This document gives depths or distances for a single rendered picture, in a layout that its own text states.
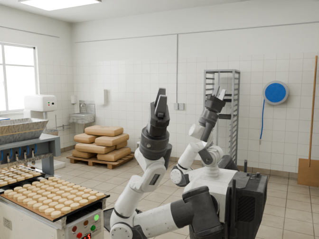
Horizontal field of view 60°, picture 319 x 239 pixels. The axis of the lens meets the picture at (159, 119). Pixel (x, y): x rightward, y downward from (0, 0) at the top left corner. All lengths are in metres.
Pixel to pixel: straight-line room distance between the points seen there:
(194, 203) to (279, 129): 4.29
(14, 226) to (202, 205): 1.40
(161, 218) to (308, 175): 4.19
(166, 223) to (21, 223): 1.19
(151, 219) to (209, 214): 0.20
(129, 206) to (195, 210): 0.22
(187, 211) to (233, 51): 4.46
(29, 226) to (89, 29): 5.42
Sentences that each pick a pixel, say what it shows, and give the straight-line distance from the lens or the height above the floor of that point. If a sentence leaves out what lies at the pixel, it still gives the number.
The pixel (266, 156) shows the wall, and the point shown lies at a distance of 5.27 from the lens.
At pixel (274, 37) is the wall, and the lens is 5.16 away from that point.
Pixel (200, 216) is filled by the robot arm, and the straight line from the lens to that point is 0.94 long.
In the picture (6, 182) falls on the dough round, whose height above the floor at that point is 0.92.
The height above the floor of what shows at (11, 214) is 0.79.
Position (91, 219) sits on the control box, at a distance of 1.77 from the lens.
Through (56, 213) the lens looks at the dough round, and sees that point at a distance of 1.65.
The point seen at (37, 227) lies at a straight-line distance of 1.83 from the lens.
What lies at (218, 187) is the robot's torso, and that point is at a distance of 1.06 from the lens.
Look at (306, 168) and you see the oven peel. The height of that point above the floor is 0.28.
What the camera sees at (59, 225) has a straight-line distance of 1.66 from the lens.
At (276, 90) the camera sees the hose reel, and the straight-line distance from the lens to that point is 4.95.
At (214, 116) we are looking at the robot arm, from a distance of 1.42.
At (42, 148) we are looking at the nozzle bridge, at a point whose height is 1.09.
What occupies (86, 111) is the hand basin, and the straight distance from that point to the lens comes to 6.75.
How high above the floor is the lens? 1.61
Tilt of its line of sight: 8 degrees down
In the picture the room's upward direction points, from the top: straight up
